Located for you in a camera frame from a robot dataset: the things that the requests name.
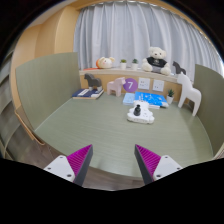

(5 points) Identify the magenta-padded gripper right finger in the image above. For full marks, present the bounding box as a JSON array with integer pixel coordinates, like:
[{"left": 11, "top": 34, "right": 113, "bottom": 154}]
[{"left": 134, "top": 143, "right": 184, "bottom": 186}]

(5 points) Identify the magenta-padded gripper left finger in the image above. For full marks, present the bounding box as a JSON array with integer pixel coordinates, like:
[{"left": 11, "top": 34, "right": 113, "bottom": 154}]
[{"left": 43, "top": 143, "right": 94, "bottom": 187}]

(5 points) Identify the white bear-shaped power strip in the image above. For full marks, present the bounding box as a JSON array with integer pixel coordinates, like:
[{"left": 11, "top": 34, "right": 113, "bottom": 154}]
[{"left": 126, "top": 100, "right": 156, "bottom": 125}]

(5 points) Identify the bright blue book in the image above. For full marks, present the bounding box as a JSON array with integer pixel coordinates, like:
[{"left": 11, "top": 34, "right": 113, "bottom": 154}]
[{"left": 134, "top": 91, "right": 170, "bottom": 109}]

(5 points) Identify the light blue book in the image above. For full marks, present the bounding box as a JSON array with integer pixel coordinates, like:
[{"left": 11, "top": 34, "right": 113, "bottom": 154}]
[{"left": 122, "top": 92, "right": 137, "bottom": 107}]

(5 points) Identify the green partition panel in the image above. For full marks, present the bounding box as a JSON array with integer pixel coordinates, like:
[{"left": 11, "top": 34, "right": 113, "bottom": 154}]
[
  {"left": 15, "top": 51, "right": 81, "bottom": 131},
  {"left": 193, "top": 64, "right": 224, "bottom": 154}
]

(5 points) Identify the large white horse figurine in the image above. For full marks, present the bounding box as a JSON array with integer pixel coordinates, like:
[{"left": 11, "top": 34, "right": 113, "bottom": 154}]
[{"left": 176, "top": 73, "right": 203, "bottom": 117}]

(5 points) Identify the round purple number sign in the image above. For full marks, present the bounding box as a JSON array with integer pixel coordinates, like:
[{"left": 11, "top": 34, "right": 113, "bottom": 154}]
[{"left": 122, "top": 77, "right": 139, "bottom": 93}]

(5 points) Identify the dark grey horse figurine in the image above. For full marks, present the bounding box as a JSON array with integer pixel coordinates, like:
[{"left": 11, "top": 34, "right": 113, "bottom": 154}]
[{"left": 83, "top": 73, "right": 104, "bottom": 92}]

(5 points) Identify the beige window ledge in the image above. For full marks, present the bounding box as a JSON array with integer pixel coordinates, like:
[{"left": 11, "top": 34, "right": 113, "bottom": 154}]
[{"left": 78, "top": 67, "right": 194, "bottom": 85}]

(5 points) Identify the cream teddy bear black shirt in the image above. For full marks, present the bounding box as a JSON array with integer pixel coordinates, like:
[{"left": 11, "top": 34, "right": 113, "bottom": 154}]
[{"left": 141, "top": 46, "right": 172, "bottom": 76}]

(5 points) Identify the round cream orange plush toy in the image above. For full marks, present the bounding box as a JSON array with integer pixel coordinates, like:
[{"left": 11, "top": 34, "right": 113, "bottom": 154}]
[{"left": 95, "top": 56, "right": 116, "bottom": 70}]

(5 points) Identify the light grey curtain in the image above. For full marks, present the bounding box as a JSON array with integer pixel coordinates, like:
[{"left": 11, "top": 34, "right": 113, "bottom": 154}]
[{"left": 73, "top": 1, "right": 224, "bottom": 81}]

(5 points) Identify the white wall socket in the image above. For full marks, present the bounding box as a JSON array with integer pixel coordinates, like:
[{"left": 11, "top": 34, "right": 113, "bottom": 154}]
[
  {"left": 137, "top": 77, "right": 151, "bottom": 91},
  {"left": 152, "top": 79, "right": 166, "bottom": 93}
]

